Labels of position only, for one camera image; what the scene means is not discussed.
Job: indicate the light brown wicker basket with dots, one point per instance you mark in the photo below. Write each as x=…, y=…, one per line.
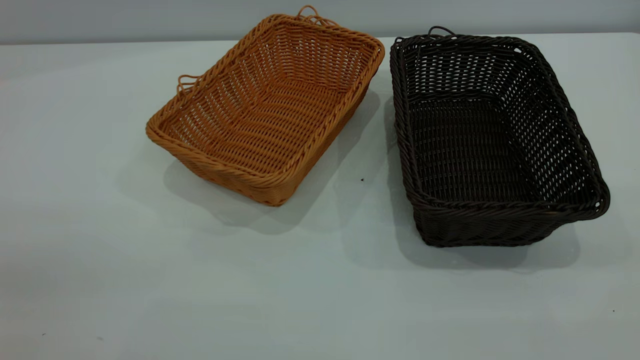
x=270, y=115

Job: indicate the dark brown wicker basket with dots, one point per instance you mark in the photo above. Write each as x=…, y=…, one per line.
x=470, y=150

